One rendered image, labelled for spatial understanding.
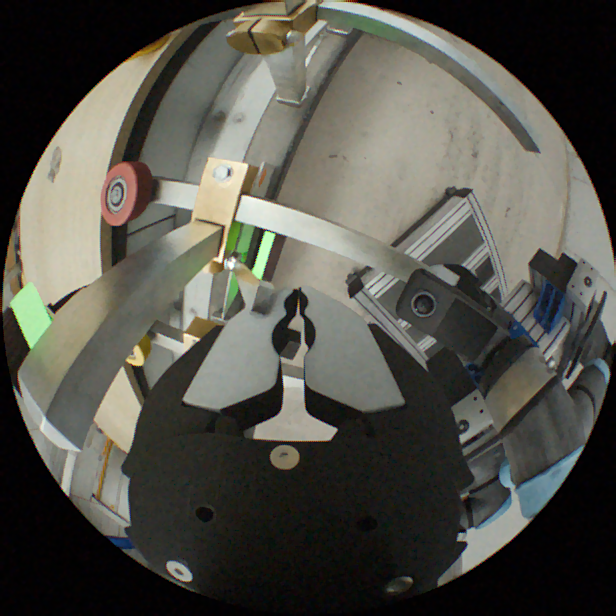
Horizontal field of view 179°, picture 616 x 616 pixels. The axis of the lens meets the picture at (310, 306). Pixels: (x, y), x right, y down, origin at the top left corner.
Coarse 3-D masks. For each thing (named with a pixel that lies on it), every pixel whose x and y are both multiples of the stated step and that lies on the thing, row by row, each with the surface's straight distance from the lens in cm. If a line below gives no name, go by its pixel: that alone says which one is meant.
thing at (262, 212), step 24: (168, 192) 29; (192, 192) 27; (240, 216) 25; (264, 216) 24; (288, 216) 24; (312, 216) 24; (312, 240) 24; (336, 240) 25; (360, 240) 25; (384, 264) 27; (408, 264) 28
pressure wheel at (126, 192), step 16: (112, 176) 30; (128, 176) 28; (144, 176) 28; (112, 192) 29; (128, 192) 27; (144, 192) 28; (112, 208) 30; (128, 208) 27; (144, 208) 29; (112, 224) 30
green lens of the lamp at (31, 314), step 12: (24, 288) 15; (12, 300) 16; (24, 300) 14; (36, 300) 14; (24, 312) 14; (36, 312) 13; (24, 324) 13; (36, 324) 13; (48, 324) 13; (36, 336) 13
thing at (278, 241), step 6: (276, 240) 41; (282, 240) 41; (276, 246) 42; (270, 252) 42; (276, 252) 42; (270, 258) 42; (276, 258) 42; (270, 264) 43; (264, 270) 44; (270, 270) 43; (264, 276) 44; (270, 276) 44
